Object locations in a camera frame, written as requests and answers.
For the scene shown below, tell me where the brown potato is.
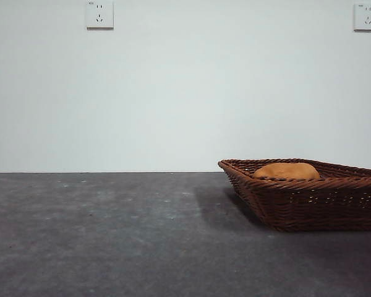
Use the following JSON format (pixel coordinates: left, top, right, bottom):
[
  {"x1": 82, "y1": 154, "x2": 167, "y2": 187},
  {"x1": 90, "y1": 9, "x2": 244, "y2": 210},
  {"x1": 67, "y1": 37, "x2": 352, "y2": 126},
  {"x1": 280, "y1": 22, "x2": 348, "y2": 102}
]
[{"x1": 252, "y1": 162, "x2": 321, "y2": 180}]

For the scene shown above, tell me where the brown woven wicker basket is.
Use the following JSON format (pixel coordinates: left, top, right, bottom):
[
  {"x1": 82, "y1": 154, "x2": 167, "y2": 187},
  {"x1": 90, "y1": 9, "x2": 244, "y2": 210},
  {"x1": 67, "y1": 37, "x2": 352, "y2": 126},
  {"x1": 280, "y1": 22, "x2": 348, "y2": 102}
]
[{"x1": 217, "y1": 158, "x2": 371, "y2": 233}]

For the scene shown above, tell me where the white wall socket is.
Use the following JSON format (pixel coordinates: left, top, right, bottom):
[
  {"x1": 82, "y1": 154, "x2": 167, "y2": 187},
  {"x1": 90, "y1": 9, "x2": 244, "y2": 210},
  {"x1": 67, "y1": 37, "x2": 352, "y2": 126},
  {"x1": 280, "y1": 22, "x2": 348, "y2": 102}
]
[
  {"x1": 353, "y1": 2, "x2": 371, "y2": 32},
  {"x1": 86, "y1": 1, "x2": 114, "y2": 30}
]

